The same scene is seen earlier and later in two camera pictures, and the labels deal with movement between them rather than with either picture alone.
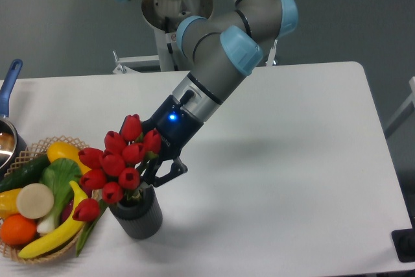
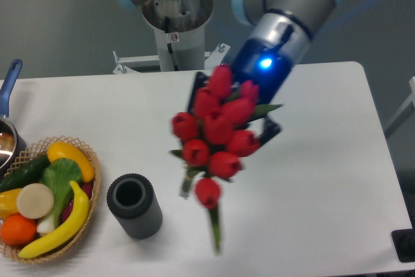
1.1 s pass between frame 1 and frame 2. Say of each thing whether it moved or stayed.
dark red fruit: stayed
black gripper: moved
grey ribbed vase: stayed
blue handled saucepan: stayed
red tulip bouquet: moved
